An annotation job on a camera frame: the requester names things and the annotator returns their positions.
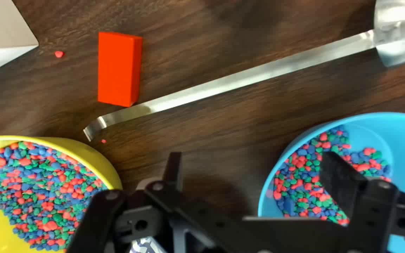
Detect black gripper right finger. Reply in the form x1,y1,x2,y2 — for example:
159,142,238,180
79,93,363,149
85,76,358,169
244,152,405,253

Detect colourful cereal in yellow bowl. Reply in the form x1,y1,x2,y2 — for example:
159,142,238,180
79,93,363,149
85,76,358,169
0,141,107,250

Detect orange rectangular block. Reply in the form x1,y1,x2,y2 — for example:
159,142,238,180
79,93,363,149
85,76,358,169
97,31,144,107

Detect metal ladle spoon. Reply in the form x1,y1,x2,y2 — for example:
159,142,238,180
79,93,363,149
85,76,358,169
83,0,405,142

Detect yellow bowl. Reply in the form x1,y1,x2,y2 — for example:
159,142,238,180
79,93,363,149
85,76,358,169
0,135,121,253

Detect blue bowl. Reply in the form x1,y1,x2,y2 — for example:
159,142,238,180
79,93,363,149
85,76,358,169
258,112,405,253

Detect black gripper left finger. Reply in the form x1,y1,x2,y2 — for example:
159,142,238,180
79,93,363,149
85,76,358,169
66,152,185,253

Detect colourful cereal in blue bowl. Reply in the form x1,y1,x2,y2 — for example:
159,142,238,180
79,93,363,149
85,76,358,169
266,125,391,225

